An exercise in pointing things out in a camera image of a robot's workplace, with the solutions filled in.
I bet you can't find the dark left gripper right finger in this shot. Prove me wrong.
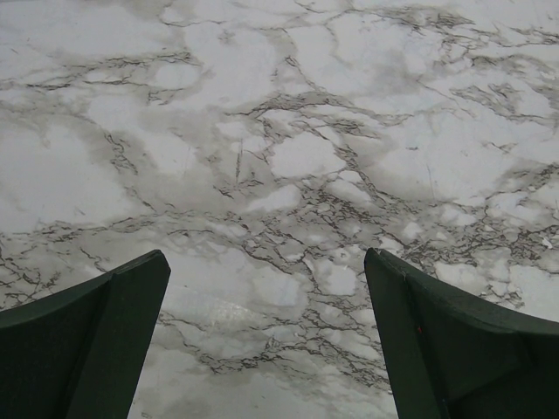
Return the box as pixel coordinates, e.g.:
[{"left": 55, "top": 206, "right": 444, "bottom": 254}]
[{"left": 364, "top": 249, "right": 558, "bottom": 419}]

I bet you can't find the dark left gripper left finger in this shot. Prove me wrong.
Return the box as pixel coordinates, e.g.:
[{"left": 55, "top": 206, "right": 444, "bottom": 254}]
[{"left": 1, "top": 250, "right": 171, "bottom": 419}]

